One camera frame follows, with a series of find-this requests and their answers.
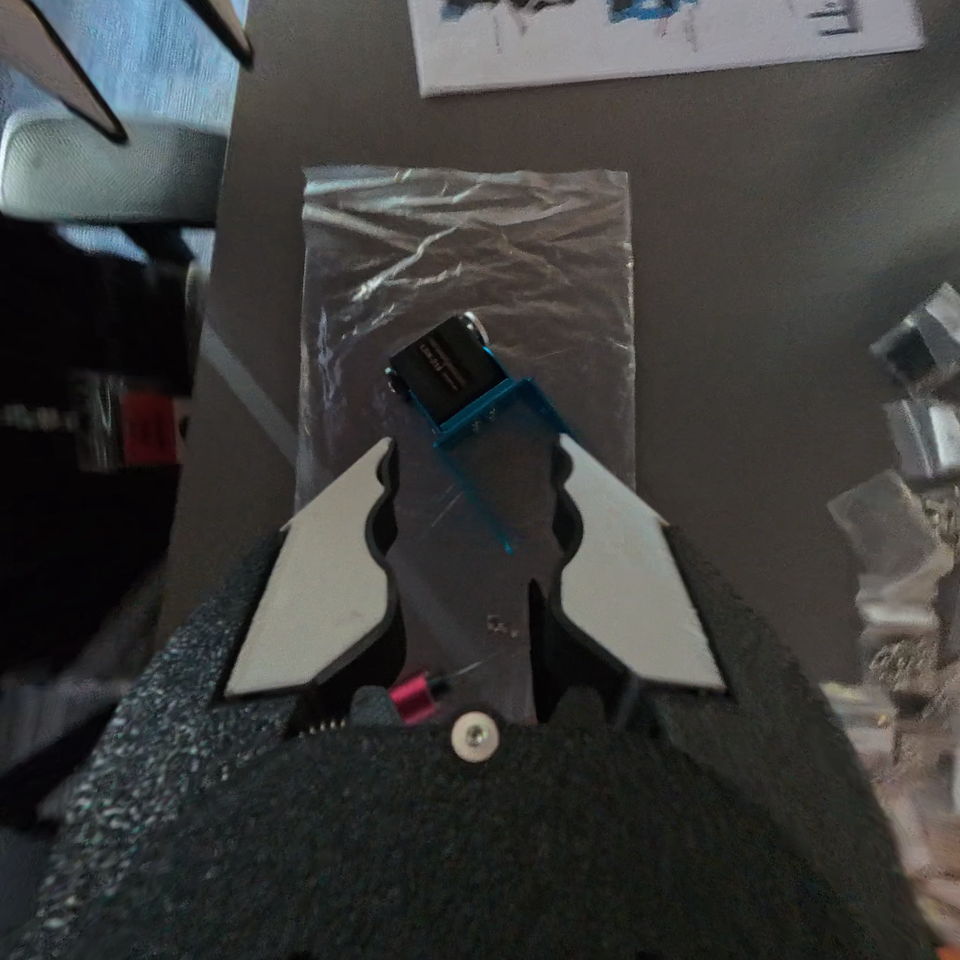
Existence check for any person's black top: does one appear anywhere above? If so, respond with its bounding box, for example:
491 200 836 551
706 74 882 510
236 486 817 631
0 213 207 826

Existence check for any pile of small hardware bags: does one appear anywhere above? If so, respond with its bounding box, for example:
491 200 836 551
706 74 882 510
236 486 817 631
821 281 960 909

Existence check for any black servo with blue bracket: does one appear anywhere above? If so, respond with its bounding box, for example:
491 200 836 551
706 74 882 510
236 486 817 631
384 309 573 556

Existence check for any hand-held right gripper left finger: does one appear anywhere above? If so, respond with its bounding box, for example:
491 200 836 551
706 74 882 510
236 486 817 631
223 437 411 700

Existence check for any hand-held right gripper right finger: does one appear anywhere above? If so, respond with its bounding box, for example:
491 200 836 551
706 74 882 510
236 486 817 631
527 433 729 727

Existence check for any red electric screwdriver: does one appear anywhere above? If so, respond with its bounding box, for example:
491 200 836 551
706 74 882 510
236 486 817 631
387 658 490 726

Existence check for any printed instruction sheet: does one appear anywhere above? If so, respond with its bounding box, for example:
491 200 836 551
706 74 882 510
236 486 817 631
408 0 926 99

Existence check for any clear plastic bag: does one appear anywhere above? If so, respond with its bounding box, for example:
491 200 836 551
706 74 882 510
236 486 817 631
294 166 639 725

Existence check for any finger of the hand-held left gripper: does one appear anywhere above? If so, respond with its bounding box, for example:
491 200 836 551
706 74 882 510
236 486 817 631
0 0 130 146
183 0 255 69

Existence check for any grey office chair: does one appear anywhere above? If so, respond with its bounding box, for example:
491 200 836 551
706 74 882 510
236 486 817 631
0 112 230 226

